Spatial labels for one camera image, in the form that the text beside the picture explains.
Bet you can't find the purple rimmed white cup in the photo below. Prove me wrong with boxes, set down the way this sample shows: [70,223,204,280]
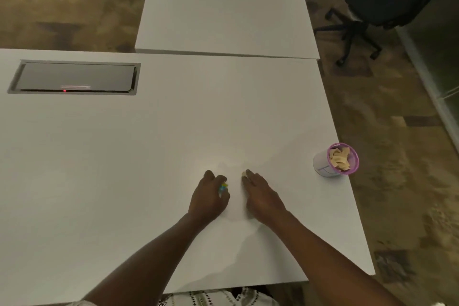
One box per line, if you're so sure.
[313,142,359,178]

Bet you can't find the grey table cable hatch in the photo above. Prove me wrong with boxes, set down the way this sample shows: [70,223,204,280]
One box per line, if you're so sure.
[7,60,141,96]

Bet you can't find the white patterned garment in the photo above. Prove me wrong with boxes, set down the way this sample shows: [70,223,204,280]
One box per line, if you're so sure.
[158,287,280,306]

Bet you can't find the person's right hand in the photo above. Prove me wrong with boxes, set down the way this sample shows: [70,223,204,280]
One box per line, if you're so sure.
[241,169,288,224]

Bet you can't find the tan paper pieces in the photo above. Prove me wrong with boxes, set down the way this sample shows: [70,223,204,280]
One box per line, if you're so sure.
[329,147,351,171]

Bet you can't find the person's right forearm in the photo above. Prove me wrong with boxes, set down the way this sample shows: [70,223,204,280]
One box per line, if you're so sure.
[267,211,407,306]

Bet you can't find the person's left forearm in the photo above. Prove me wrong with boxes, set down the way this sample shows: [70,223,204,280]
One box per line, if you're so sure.
[82,212,207,306]

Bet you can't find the person's left hand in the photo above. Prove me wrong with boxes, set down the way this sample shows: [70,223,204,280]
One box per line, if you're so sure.
[187,170,231,223]

